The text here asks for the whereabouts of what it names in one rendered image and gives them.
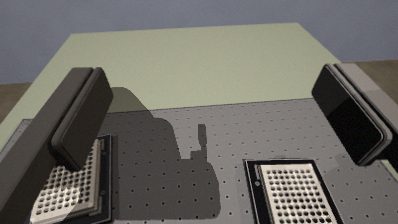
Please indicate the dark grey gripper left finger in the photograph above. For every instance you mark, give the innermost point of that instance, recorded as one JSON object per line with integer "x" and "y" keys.
{"x": 61, "y": 134}

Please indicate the grey perforated breadboard plate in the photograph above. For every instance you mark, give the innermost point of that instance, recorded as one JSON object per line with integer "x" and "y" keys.
{"x": 186, "y": 165}

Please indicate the grey well plate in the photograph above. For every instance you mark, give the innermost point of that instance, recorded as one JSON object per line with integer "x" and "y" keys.
{"x": 294, "y": 186}

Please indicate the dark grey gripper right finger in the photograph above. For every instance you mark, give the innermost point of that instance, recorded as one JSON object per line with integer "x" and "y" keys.
{"x": 362, "y": 115}

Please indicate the white well plate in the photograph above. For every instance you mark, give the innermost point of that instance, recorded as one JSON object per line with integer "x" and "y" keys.
{"x": 61, "y": 197}

